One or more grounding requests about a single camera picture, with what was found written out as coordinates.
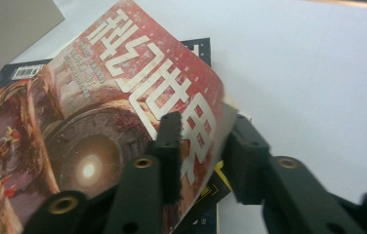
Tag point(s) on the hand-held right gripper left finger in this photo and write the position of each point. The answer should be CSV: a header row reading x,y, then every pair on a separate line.
x,y
168,156

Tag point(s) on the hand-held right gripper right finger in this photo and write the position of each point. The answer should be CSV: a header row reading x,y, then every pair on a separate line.
x,y
246,156

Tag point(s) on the white snow scene magazine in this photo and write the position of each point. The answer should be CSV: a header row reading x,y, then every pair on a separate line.
x,y
245,116

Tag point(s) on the red planet cover magazine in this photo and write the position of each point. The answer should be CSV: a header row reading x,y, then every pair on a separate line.
x,y
90,123

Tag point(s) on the dark blue illustrated magazine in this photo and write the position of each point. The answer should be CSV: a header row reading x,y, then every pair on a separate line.
x,y
7,70

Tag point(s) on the beige expanding book stand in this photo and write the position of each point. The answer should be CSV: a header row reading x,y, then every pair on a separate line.
x,y
19,26

